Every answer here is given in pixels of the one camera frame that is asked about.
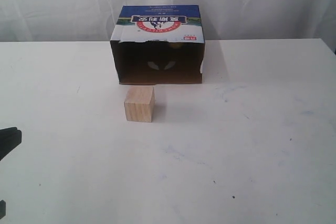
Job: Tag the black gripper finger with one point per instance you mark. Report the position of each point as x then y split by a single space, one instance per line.
10 138

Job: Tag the light wooden cube block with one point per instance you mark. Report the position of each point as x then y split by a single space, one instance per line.
139 104

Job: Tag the yellow tennis ball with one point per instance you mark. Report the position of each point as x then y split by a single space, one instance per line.
175 45

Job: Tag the blue white cardboard box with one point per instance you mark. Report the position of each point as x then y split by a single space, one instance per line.
140 45

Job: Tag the black object at edge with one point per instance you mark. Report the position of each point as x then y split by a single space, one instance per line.
2 209

